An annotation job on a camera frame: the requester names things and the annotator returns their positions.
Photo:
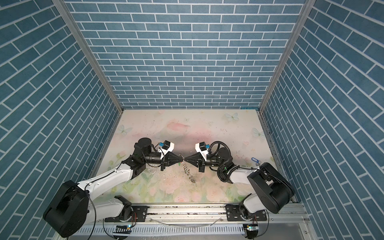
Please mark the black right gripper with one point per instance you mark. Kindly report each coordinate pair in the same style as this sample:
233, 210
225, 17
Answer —
200, 161

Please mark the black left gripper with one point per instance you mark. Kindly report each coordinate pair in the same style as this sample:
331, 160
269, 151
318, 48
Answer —
166, 162

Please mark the large metal keyring band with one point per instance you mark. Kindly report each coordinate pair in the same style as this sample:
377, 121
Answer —
187, 170

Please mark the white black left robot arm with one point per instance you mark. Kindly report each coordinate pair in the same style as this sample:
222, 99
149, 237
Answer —
74, 203

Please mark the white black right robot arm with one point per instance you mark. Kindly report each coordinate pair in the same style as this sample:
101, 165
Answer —
271, 190

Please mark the blue tagged key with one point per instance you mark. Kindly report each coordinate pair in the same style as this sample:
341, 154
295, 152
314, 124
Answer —
256, 161

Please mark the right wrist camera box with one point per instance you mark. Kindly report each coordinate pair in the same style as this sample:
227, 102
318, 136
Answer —
203, 149

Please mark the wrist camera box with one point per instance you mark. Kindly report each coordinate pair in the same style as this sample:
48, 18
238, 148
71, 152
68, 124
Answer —
165, 147
203, 149

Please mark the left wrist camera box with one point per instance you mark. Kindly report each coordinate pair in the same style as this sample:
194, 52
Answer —
165, 147

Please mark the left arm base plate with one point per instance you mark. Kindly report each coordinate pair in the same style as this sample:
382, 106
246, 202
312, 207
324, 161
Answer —
133, 214

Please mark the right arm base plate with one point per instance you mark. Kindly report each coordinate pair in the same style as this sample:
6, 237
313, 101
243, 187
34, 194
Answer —
236, 213

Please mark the perforated cable duct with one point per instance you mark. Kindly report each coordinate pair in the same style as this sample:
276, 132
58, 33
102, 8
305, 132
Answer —
159, 230

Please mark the aluminium front rail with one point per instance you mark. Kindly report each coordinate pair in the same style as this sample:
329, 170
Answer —
175, 213

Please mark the aluminium left corner post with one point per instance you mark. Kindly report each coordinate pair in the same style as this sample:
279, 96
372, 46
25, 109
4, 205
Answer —
81, 41

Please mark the aluminium corner post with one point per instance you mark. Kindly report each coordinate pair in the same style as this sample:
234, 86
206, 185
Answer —
304, 14
81, 41

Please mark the aluminium right corner post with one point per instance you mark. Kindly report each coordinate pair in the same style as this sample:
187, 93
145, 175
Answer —
304, 14

